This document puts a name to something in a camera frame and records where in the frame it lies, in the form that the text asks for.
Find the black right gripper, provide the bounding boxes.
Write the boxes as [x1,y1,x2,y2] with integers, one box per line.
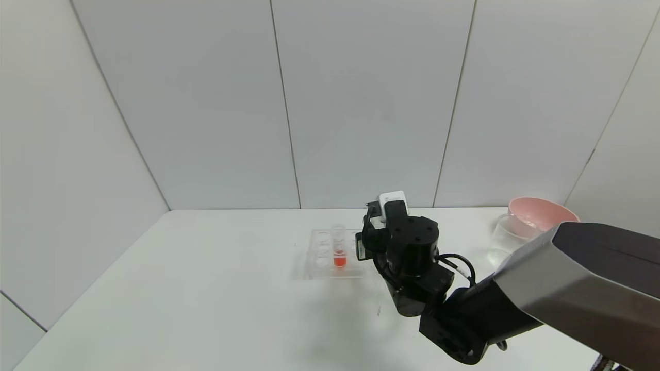
[355,232,374,261]

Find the test tube with red pigment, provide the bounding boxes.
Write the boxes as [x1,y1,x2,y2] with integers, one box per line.
[330,224,347,269]

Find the clear plastic test tube rack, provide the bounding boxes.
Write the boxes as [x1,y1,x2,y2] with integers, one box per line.
[304,228,366,280]

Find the clear glass beaker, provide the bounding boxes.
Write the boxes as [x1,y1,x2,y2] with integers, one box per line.
[487,214,542,268]

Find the pink bowl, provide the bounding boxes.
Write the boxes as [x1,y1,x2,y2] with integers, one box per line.
[508,197,581,233]

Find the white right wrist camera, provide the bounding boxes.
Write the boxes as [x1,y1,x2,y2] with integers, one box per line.
[370,191,409,230]

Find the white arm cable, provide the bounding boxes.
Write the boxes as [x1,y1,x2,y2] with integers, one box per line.
[444,259,473,282]

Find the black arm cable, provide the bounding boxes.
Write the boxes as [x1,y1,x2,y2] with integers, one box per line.
[437,252,477,287]

